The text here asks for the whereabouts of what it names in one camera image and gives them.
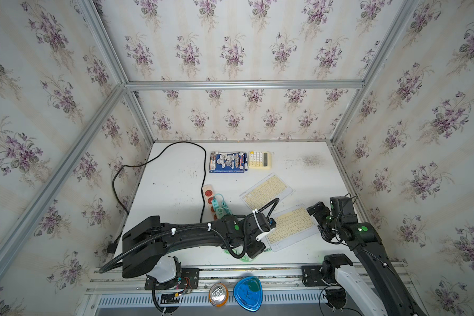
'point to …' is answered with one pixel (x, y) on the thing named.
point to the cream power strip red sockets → (209, 195)
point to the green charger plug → (220, 212)
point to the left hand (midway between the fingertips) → (261, 246)
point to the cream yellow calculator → (260, 159)
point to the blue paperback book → (226, 162)
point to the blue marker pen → (245, 162)
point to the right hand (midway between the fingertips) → (316, 215)
